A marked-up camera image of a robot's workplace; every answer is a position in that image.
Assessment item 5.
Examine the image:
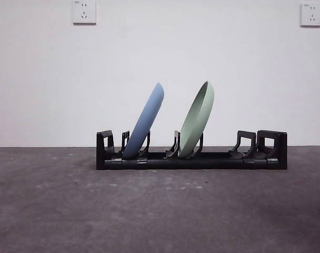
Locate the blue plate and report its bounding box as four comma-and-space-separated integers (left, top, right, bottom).
122, 82, 165, 160

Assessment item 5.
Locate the pale green plate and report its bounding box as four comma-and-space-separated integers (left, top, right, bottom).
177, 81, 215, 160

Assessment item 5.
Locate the black plate rack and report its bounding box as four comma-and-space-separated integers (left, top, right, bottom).
96, 129, 288, 170

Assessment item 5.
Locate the white wall socket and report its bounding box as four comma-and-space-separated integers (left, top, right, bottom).
72, 0, 97, 26
300, 3, 320, 27

